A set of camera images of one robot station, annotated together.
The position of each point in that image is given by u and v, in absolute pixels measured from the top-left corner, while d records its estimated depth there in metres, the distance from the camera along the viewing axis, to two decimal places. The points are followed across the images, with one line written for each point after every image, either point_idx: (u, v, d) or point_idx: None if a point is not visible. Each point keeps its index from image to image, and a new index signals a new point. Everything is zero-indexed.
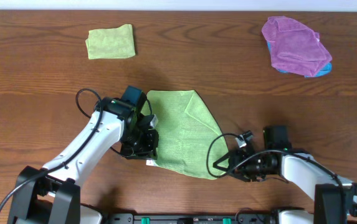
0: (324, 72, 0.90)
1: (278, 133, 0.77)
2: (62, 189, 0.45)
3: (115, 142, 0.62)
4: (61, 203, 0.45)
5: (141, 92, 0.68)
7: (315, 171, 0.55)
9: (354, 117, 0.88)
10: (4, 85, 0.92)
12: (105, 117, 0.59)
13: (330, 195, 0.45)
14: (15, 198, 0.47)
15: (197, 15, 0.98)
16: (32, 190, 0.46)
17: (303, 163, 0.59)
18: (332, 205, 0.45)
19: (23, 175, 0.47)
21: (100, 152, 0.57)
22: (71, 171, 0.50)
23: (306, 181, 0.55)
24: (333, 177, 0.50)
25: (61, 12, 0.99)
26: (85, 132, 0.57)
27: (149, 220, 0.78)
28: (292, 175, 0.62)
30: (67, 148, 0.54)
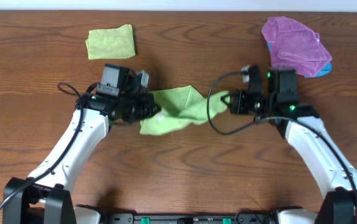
0: (324, 73, 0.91)
1: (285, 81, 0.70)
2: (51, 197, 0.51)
3: (101, 136, 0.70)
4: (52, 209, 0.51)
5: (119, 70, 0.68)
7: (327, 160, 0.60)
9: (354, 117, 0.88)
10: (3, 86, 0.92)
12: (86, 114, 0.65)
13: (344, 205, 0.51)
14: (7, 210, 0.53)
15: (197, 15, 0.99)
16: (21, 200, 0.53)
17: (313, 140, 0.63)
18: (344, 213, 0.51)
19: (10, 188, 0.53)
21: (85, 150, 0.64)
22: (58, 175, 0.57)
23: (317, 165, 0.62)
24: (346, 177, 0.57)
25: (61, 12, 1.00)
26: (70, 134, 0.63)
27: (149, 220, 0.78)
28: (297, 141, 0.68)
30: (53, 154, 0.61)
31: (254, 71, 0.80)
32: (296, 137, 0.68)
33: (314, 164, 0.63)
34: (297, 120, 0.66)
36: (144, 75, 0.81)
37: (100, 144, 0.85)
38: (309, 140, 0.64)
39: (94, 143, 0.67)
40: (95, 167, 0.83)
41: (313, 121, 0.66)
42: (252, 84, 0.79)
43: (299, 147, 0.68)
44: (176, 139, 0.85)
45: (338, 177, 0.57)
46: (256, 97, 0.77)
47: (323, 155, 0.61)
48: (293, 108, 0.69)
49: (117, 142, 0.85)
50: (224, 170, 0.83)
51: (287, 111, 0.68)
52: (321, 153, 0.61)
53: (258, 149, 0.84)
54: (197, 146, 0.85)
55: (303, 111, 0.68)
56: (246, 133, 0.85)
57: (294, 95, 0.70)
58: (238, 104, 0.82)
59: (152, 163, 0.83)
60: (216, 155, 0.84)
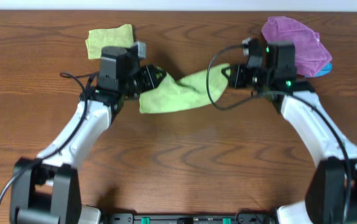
0: (324, 72, 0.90)
1: (283, 56, 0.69)
2: (60, 174, 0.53)
3: (104, 127, 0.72)
4: (60, 185, 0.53)
5: (116, 62, 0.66)
7: (320, 130, 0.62)
9: (354, 116, 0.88)
10: (4, 85, 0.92)
12: (91, 105, 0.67)
13: (337, 174, 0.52)
14: (15, 190, 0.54)
15: (197, 15, 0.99)
16: (30, 178, 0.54)
17: (308, 114, 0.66)
18: (338, 181, 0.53)
19: (19, 167, 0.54)
21: (90, 139, 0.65)
22: (65, 156, 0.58)
23: (311, 137, 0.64)
24: (339, 147, 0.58)
25: (62, 13, 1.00)
26: (75, 121, 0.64)
27: (149, 220, 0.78)
28: (293, 117, 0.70)
30: (59, 137, 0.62)
31: (255, 45, 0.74)
32: (291, 112, 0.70)
33: (308, 137, 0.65)
34: (294, 95, 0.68)
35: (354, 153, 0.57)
36: (139, 46, 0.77)
37: (100, 144, 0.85)
38: (304, 114, 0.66)
39: (98, 131, 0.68)
40: (95, 167, 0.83)
41: (308, 96, 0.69)
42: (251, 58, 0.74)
43: (295, 122, 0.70)
44: (176, 139, 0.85)
45: (331, 147, 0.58)
46: (254, 70, 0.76)
47: (316, 127, 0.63)
48: (289, 84, 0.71)
49: (118, 142, 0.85)
50: (224, 170, 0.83)
51: (284, 87, 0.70)
52: (314, 126, 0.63)
53: (258, 150, 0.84)
54: (197, 146, 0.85)
55: (299, 86, 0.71)
56: (246, 133, 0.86)
57: (291, 71, 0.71)
58: (237, 78, 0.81)
59: (152, 163, 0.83)
60: (216, 155, 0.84)
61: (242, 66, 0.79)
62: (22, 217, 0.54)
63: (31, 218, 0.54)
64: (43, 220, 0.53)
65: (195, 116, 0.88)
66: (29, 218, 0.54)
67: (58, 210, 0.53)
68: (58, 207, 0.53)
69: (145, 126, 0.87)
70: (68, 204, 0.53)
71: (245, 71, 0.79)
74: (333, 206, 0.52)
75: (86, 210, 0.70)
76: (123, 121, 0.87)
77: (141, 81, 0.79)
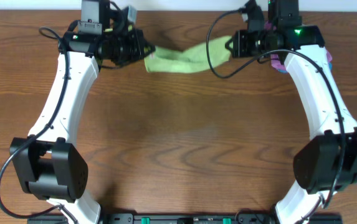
0: None
1: (286, 5, 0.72)
2: (58, 149, 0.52)
3: (94, 78, 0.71)
4: (59, 161, 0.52)
5: (99, 5, 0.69)
7: (322, 99, 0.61)
9: (355, 116, 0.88)
10: (3, 85, 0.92)
12: (71, 60, 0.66)
13: (328, 147, 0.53)
14: (17, 167, 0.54)
15: (197, 15, 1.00)
16: (28, 157, 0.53)
17: (312, 74, 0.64)
18: (328, 154, 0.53)
19: (15, 147, 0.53)
21: (81, 95, 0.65)
22: (57, 129, 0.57)
23: (312, 102, 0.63)
24: (337, 121, 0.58)
25: (62, 12, 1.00)
26: (59, 82, 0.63)
27: (149, 220, 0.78)
28: (296, 72, 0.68)
30: (48, 106, 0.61)
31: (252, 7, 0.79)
32: (295, 69, 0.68)
33: (309, 100, 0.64)
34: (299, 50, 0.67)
35: (351, 127, 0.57)
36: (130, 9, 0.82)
37: (100, 144, 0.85)
38: (309, 73, 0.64)
39: (88, 87, 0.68)
40: (96, 167, 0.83)
41: (313, 53, 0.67)
42: (252, 22, 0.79)
43: (295, 81, 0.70)
44: (176, 139, 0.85)
45: (329, 120, 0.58)
46: (256, 35, 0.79)
47: (318, 89, 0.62)
48: (298, 32, 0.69)
49: (118, 142, 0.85)
50: (224, 170, 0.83)
51: (291, 33, 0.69)
52: (317, 88, 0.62)
53: (258, 149, 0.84)
54: (197, 146, 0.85)
55: (306, 37, 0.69)
56: (246, 133, 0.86)
57: (296, 20, 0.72)
58: (239, 45, 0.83)
59: (152, 163, 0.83)
60: (216, 155, 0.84)
61: (243, 33, 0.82)
62: (33, 188, 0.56)
63: (42, 188, 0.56)
64: (54, 190, 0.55)
65: (195, 117, 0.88)
66: (40, 188, 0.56)
67: (65, 180, 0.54)
68: (62, 178, 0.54)
69: (145, 126, 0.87)
70: (72, 174, 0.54)
71: (247, 37, 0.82)
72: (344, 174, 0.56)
74: (320, 174, 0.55)
75: (89, 198, 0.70)
76: (123, 121, 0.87)
77: (127, 46, 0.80)
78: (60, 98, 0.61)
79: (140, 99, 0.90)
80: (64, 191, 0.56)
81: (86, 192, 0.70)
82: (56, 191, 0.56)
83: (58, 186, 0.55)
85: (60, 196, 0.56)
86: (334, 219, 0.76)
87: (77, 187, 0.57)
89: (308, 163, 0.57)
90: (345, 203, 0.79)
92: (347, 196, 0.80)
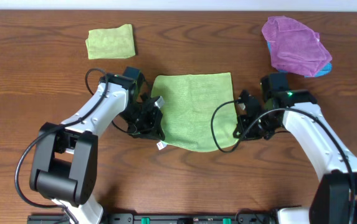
0: (323, 72, 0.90)
1: (276, 81, 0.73)
2: (82, 139, 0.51)
3: (120, 111, 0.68)
4: (80, 151, 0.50)
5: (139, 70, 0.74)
7: (324, 145, 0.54)
9: (355, 116, 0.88)
10: (3, 85, 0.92)
12: (112, 86, 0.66)
13: (337, 189, 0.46)
14: (37, 152, 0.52)
15: (197, 15, 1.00)
16: (54, 141, 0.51)
17: (309, 125, 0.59)
18: (337, 198, 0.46)
19: (43, 130, 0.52)
21: (109, 116, 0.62)
22: (87, 125, 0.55)
23: (313, 149, 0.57)
24: (342, 160, 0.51)
25: (61, 12, 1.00)
26: (95, 98, 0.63)
27: (149, 220, 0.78)
28: (295, 129, 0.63)
30: (83, 108, 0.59)
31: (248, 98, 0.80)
32: (296, 127, 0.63)
33: (311, 149, 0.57)
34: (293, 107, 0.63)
35: None
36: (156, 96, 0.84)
37: (101, 144, 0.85)
38: (306, 125, 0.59)
39: (114, 114, 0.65)
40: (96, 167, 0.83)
41: (310, 107, 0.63)
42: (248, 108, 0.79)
43: (298, 136, 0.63)
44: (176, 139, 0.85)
45: (334, 160, 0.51)
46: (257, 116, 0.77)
47: (318, 135, 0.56)
48: (290, 94, 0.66)
49: (118, 142, 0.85)
50: (224, 170, 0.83)
51: (284, 97, 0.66)
52: (316, 134, 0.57)
53: (258, 150, 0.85)
54: (197, 146, 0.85)
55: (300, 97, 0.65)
56: None
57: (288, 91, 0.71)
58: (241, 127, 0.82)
59: (152, 163, 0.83)
60: (216, 155, 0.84)
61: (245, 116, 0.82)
62: (42, 182, 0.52)
63: (50, 183, 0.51)
64: (61, 187, 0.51)
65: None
66: (48, 183, 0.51)
67: (77, 175, 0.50)
68: (76, 175, 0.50)
69: None
70: (86, 170, 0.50)
71: (248, 120, 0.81)
72: None
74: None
75: (93, 201, 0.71)
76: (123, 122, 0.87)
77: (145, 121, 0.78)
78: (95, 107, 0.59)
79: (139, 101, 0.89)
80: (71, 191, 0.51)
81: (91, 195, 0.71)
82: (63, 190, 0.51)
83: (66, 183, 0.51)
85: (65, 197, 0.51)
86: None
87: (85, 190, 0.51)
89: (322, 213, 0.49)
90: None
92: None
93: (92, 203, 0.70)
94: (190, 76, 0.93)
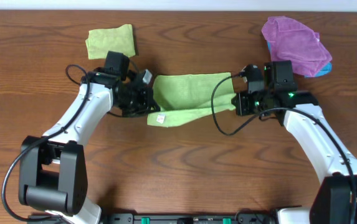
0: (324, 72, 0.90)
1: (281, 72, 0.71)
2: (66, 150, 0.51)
3: (106, 111, 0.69)
4: (66, 162, 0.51)
5: (122, 57, 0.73)
7: (325, 147, 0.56)
9: (355, 116, 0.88)
10: (3, 85, 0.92)
12: (93, 87, 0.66)
13: (340, 191, 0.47)
14: (22, 167, 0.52)
15: (197, 14, 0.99)
16: (37, 157, 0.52)
17: (311, 127, 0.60)
18: (339, 199, 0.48)
19: (26, 145, 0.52)
21: (93, 119, 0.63)
22: (70, 134, 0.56)
23: (313, 151, 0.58)
24: (344, 163, 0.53)
25: (61, 12, 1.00)
26: (77, 102, 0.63)
27: (149, 220, 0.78)
28: (296, 129, 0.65)
30: (66, 115, 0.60)
31: (253, 73, 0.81)
32: (296, 127, 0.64)
33: (311, 150, 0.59)
34: (295, 107, 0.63)
35: None
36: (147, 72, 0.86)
37: (100, 144, 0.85)
38: (306, 127, 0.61)
39: (101, 114, 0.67)
40: (95, 167, 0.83)
41: (310, 108, 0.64)
42: (250, 84, 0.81)
43: (298, 137, 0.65)
44: (176, 139, 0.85)
45: (335, 163, 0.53)
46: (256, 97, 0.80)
47: (318, 138, 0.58)
48: (291, 96, 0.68)
49: (117, 142, 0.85)
50: (224, 170, 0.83)
51: (286, 98, 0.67)
52: (317, 137, 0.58)
53: (258, 149, 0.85)
54: (197, 146, 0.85)
55: (301, 98, 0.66)
56: (247, 133, 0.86)
57: (291, 85, 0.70)
58: (241, 106, 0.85)
59: (152, 163, 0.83)
60: (216, 155, 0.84)
61: (245, 94, 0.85)
62: (30, 196, 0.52)
63: (40, 197, 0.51)
64: (52, 200, 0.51)
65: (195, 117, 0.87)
66: (38, 196, 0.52)
67: (66, 186, 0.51)
68: (65, 185, 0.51)
69: (146, 126, 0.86)
70: (75, 178, 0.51)
71: (247, 98, 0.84)
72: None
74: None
75: (90, 203, 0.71)
76: (123, 122, 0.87)
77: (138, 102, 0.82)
78: (77, 112, 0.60)
79: None
80: (61, 203, 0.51)
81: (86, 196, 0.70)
82: (53, 203, 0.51)
83: (56, 195, 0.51)
85: (57, 209, 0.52)
86: None
87: (75, 200, 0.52)
89: (323, 215, 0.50)
90: None
92: None
93: (89, 205, 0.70)
94: (190, 75, 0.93)
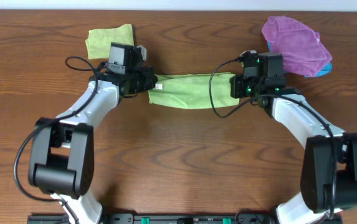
0: (323, 72, 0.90)
1: (273, 66, 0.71)
2: (76, 130, 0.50)
3: (111, 107, 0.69)
4: (76, 141, 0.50)
5: (125, 50, 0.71)
7: (308, 120, 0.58)
9: (353, 116, 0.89)
10: (2, 85, 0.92)
12: (103, 82, 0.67)
13: (321, 149, 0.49)
14: (33, 147, 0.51)
15: (197, 14, 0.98)
16: (49, 136, 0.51)
17: (295, 108, 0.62)
18: (320, 157, 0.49)
19: (39, 124, 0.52)
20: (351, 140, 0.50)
21: (101, 111, 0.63)
22: (81, 117, 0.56)
23: (298, 128, 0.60)
24: (325, 128, 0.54)
25: (61, 12, 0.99)
26: (87, 94, 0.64)
27: (149, 220, 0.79)
28: (282, 114, 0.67)
30: (76, 104, 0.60)
31: (250, 56, 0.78)
32: (281, 112, 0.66)
33: (297, 128, 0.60)
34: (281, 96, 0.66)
35: (339, 132, 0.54)
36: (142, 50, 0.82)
37: (100, 144, 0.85)
38: (291, 108, 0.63)
39: (108, 110, 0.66)
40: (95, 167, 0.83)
41: (295, 96, 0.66)
42: (247, 70, 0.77)
43: (285, 121, 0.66)
44: (176, 139, 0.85)
45: (316, 130, 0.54)
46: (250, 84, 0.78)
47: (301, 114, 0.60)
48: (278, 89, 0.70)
49: (117, 142, 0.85)
50: (224, 170, 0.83)
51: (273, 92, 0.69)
52: (300, 113, 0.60)
53: (258, 150, 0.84)
54: (197, 146, 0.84)
55: (285, 90, 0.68)
56: (247, 133, 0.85)
57: (280, 80, 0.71)
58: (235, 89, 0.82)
59: (152, 163, 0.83)
60: (216, 155, 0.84)
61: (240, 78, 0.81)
62: (40, 177, 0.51)
63: (48, 178, 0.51)
64: (60, 181, 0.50)
65: (195, 117, 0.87)
66: (47, 178, 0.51)
67: (75, 165, 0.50)
68: (74, 164, 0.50)
69: (146, 126, 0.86)
70: (85, 158, 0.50)
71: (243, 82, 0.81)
72: (347, 188, 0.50)
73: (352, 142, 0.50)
74: (323, 186, 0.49)
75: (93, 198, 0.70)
76: (123, 121, 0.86)
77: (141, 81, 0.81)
78: (87, 101, 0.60)
79: (138, 99, 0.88)
80: (70, 182, 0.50)
81: (90, 192, 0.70)
82: (63, 182, 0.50)
83: (65, 176, 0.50)
85: (65, 189, 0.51)
86: (334, 219, 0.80)
87: (83, 181, 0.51)
89: (309, 178, 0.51)
90: None
92: None
93: (92, 200, 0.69)
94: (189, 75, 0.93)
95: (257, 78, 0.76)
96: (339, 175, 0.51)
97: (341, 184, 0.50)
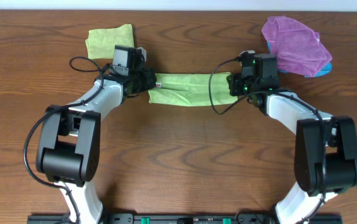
0: (324, 72, 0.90)
1: (268, 67, 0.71)
2: (85, 116, 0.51)
3: (115, 106, 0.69)
4: (84, 127, 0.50)
5: (128, 53, 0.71)
7: (298, 108, 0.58)
9: (352, 117, 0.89)
10: (3, 85, 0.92)
12: (109, 82, 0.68)
13: (312, 130, 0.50)
14: (42, 134, 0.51)
15: (197, 14, 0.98)
16: (58, 122, 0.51)
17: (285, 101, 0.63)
18: (312, 139, 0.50)
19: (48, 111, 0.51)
20: (338, 122, 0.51)
21: (107, 106, 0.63)
22: (90, 107, 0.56)
23: (289, 119, 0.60)
24: (314, 112, 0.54)
25: (60, 12, 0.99)
26: (94, 89, 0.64)
27: (149, 220, 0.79)
28: (275, 110, 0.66)
30: (83, 96, 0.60)
31: (248, 57, 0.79)
32: (274, 109, 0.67)
33: (288, 119, 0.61)
34: (273, 94, 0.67)
35: (328, 116, 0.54)
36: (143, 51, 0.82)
37: (101, 144, 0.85)
38: (283, 101, 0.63)
39: (112, 107, 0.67)
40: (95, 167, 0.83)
41: (286, 93, 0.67)
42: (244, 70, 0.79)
43: (278, 116, 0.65)
44: (176, 139, 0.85)
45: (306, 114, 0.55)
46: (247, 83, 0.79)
47: (292, 105, 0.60)
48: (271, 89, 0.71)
49: (117, 142, 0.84)
50: (224, 170, 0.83)
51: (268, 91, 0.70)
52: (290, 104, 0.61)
53: (258, 149, 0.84)
54: (197, 146, 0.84)
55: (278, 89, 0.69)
56: (247, 133, 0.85)
57: (275, 81, 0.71)
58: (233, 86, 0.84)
59: (152, 163, 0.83)
60: (216, 155, 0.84)
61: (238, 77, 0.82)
62: (47, 162, 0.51)
63: (55, 165, 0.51)
64: (67, 165, 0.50)
65: (195, 117, 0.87)
66: (53, 165, 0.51)
67: (80, 152, 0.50)
68: (78, 150, 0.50)
69: (146, 125, 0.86)
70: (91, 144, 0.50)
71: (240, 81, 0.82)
72: (339, 170, 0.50)
73: (341, 123, 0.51)
74: (314, 165, 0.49)
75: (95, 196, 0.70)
76: (122, 121, 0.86)
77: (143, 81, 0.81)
78: (94, 94, 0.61)
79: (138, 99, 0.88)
80: (76, 168, 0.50)
81: (95, 191, 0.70)
82: (68, 169, 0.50)
83: (73, 160, 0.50)
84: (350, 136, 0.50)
85: (71, 176, 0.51)
86: (334, 219, 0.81)
87: (90, 167, 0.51)
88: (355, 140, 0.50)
89: (301, 158, 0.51)
90: (345, 203, 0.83)
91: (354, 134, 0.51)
92: (339, 196, 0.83)
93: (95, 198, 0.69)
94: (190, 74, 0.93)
95: (253, 78, 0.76)
96: (331, 157, 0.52)
97: (332, 165, 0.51)
